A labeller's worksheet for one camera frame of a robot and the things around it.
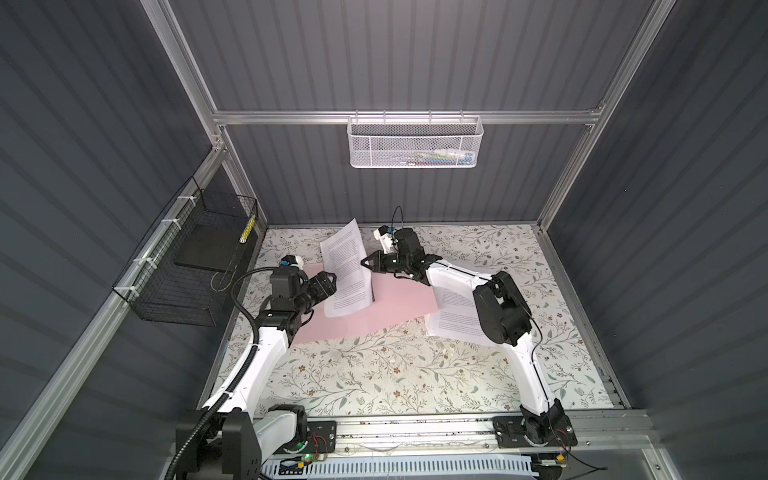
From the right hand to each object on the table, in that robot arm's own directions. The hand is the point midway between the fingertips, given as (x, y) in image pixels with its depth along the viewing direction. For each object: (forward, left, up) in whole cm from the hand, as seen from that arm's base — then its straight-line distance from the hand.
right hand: (363, 265), depth 94 cm
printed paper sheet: (+7, +7, -2) cm, 10 cm away
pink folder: (-11, -10, -4) cm, 16 cm away
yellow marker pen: (+3, +31, +16) cm, 35 cm away
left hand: (-10, +9, +6) cm, 15 cm away
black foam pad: (-8, +36, +19) cm, 42 cm away
